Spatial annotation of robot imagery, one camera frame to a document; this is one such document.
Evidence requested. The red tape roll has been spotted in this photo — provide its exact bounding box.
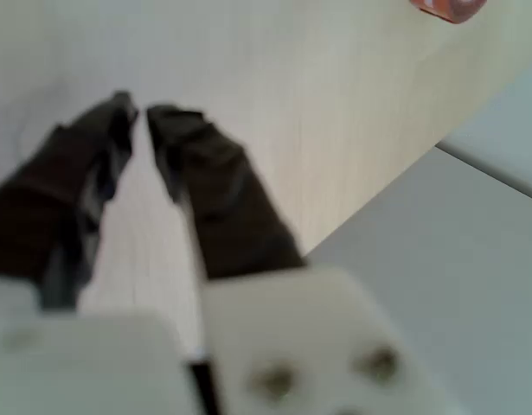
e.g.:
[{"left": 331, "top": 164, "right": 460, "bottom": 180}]
[{"left": 409, "top": 0, "right": 488, "bottom": 24}]

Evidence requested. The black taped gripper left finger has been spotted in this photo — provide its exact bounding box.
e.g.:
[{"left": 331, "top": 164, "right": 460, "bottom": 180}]
[{"left": 0, "top": 90, "right": 140, "bottom": 310}]

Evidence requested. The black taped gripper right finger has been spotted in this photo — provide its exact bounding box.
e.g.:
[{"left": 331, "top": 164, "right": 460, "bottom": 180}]
[{"left": 145, "top": 104, "right": 449, "bottom": 415}]

